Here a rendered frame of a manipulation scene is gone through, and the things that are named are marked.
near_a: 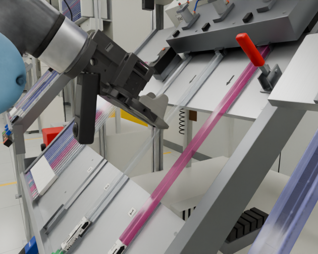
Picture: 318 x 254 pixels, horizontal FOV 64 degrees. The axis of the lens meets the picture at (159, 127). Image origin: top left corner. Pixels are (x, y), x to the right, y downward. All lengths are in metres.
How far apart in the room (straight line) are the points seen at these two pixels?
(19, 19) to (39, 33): 0.03
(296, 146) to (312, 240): 1.59
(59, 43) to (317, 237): 0.76
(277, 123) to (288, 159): 2.02
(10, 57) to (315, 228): 0.83
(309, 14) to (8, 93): 0.46
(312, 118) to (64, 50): 2.05
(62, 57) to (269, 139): 0.31
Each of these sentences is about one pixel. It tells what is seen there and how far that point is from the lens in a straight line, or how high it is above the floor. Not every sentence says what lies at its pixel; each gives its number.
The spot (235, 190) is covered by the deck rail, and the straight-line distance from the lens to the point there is 0.36.
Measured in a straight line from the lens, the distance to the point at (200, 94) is 0.52.
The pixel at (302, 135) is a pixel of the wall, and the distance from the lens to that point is 2.31.
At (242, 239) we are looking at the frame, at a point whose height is 0.65.
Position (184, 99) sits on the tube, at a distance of 0.52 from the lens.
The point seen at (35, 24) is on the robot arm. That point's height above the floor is 1.11.
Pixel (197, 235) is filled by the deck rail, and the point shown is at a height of 0.85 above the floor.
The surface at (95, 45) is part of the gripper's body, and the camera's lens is 0.42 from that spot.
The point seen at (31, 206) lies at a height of 0.73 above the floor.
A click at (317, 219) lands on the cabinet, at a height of 0.62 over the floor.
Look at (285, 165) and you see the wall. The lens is 2.44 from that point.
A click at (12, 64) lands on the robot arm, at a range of 0.23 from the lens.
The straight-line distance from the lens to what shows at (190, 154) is 0.41.
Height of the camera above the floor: 1.04
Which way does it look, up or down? 12 degrees down
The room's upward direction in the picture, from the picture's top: straight up
